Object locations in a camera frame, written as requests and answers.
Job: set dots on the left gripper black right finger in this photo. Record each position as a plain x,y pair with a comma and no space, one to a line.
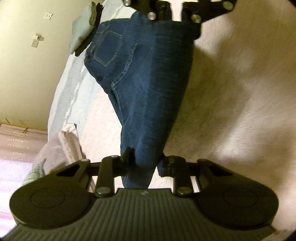
176,168

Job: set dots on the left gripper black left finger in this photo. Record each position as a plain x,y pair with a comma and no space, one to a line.
111,167

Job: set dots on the dark blue denim jeans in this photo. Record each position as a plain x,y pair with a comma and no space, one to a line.
144,67

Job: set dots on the beige folded towel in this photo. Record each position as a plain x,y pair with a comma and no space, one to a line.
61,150

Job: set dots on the green knitted cloth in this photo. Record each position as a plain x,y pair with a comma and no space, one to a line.
36,172

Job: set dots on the pink curtain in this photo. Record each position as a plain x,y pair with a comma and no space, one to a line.
19,146

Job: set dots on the black folded garment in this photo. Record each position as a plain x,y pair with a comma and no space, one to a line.
87,41

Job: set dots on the light blue folded garment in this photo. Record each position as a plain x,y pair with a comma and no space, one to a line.
82,26

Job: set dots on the white wall socket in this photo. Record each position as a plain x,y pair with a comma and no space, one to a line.
48,16

